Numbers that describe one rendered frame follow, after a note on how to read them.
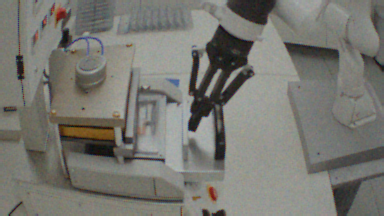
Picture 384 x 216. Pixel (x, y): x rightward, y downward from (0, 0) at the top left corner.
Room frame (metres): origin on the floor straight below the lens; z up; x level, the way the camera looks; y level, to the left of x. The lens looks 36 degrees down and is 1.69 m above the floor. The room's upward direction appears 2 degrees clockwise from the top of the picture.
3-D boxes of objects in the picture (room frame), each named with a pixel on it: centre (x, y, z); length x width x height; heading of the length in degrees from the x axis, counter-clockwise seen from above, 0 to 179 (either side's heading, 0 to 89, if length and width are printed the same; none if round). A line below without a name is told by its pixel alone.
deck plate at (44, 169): (0.90, 0.24, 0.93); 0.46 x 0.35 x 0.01; 92
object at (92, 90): (0.92, 0.24, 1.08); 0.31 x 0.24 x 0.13; 2
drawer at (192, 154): (0.90, 0.08, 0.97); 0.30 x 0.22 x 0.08; 92
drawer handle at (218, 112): (0.91, -0.05, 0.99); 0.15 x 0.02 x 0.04; 2
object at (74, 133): (0.90, 0.21, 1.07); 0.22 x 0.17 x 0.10; 2
